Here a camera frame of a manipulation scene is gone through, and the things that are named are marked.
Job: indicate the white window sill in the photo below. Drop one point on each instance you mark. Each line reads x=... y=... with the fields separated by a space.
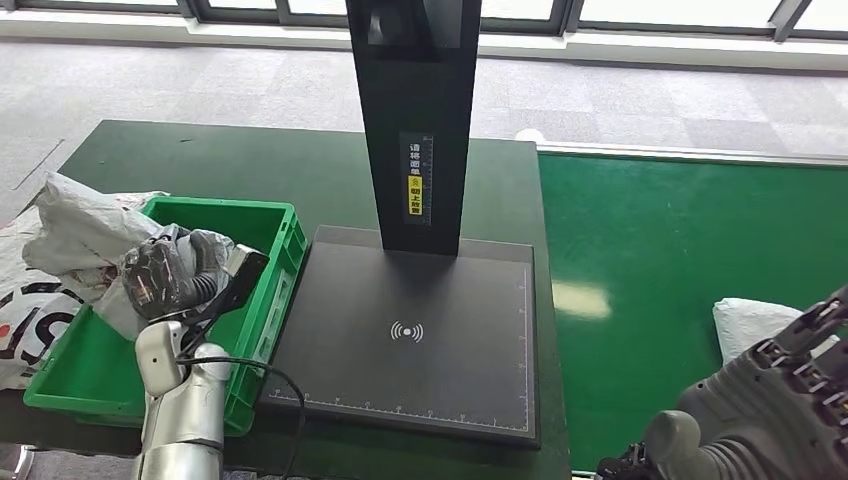
x=132 y=30

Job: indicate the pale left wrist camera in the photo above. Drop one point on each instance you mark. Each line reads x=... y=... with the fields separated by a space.
x=242 y=272

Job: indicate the black inbound scanner machine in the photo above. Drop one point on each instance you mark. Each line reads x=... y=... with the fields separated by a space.
x=450 y=344

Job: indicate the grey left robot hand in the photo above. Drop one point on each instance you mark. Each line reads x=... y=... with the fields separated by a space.
x=159 y=278

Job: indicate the large white printed bag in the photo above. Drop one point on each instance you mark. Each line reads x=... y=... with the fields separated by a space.
x=26 y=318

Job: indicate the silver conveyor side rail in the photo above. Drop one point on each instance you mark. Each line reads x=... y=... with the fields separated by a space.
x=662 y=152

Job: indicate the grey parcel bag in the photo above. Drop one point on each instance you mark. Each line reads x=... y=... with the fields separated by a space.
x=748 y=324
x=86 y=232

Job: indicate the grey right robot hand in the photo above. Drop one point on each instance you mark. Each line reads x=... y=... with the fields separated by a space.
x=762 y=411

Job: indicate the green conveyor belt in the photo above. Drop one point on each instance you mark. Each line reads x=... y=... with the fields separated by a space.
x=662 y=218

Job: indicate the yellow black label strip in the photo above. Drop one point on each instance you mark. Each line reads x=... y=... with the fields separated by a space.
x=415 y=199

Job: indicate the green plastic crate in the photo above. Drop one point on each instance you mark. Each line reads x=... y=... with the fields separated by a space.
x=265 y=232

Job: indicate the metal table foot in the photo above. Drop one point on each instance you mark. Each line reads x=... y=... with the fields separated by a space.
x=16 y=464

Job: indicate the white conveyor end cap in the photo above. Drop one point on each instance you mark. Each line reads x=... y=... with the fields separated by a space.
x=530 y=136

